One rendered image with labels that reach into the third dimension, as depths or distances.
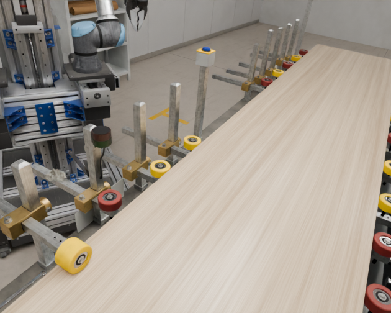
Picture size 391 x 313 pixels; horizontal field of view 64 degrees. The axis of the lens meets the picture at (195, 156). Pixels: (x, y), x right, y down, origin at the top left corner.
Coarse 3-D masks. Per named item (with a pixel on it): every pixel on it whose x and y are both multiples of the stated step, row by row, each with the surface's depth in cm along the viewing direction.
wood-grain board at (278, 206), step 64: (320, 64) 261; (384, 64) 277; (256, 128) 159; (320, 128) 165; (384, 128) 172; (192, 192) 114; (256, 192) 117; (320, 192) 121; (128, 256) 89; (192, 256) 91; (256, 256) 93; (320, 256) 95
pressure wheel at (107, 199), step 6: (102, 192) 109; (108, 192) 110; (114, 192) 110; (102, 198) 107; (108, 198) 107; (114, 198) 108; (120, 198) 108; (102, 204) 105; (108, 204) 105; (114, 204) 106; (120, 204) 109; (102, 210) 107; (108, 210) 106; (114, 210) 107
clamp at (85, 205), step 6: (108, 186) 119; (84, 192) 114; (90, 192) 114; (96, 192) 114; (78, 198) 111; (90, 198) 111; (78, 204) 111; (84, 204) 110; (90, 204) 112; (84, 210) 111
